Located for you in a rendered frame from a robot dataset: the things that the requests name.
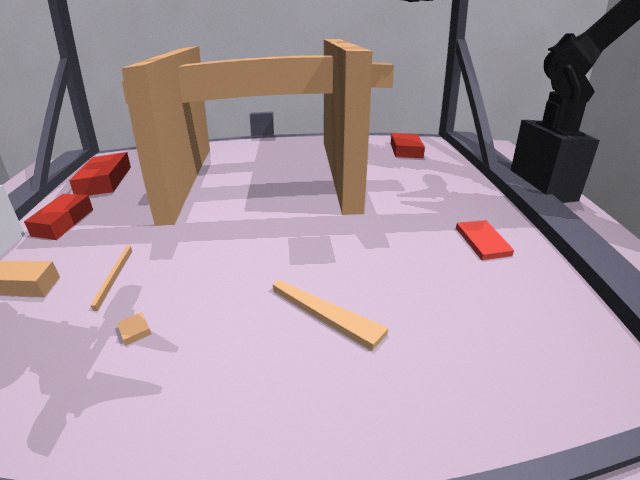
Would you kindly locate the tan wooden wedge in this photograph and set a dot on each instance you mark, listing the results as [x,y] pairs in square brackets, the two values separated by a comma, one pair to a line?
[362,330]

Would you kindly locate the tan wooden block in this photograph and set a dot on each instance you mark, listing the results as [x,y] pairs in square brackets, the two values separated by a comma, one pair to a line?
[27,278]
[134,328]

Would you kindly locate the tan wooden rail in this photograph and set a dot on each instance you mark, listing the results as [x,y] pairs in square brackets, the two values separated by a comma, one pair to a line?
[266,76]

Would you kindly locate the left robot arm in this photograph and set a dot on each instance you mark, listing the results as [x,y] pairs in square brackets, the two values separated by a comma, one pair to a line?
[570,60]

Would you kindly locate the tan wooden end board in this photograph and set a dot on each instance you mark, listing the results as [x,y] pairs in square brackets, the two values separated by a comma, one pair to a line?
[346,122]
[171,137]

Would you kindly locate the tan wooden stick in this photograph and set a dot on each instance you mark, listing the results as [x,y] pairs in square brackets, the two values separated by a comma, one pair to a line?
[101,295]

